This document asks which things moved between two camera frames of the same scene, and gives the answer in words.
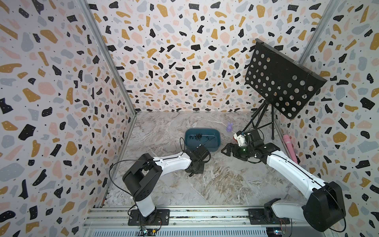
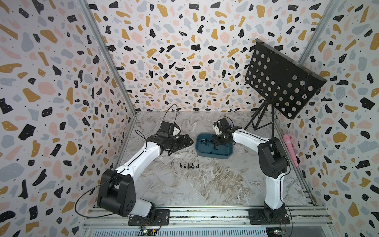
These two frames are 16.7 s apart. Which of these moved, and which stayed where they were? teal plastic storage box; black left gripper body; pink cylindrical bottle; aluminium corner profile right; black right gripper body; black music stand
Moved: black left gripper body; black right gripper body; teal plastic storage box
Stayed: aluminium corner profile right; black music stand; pink cylindrical bottle
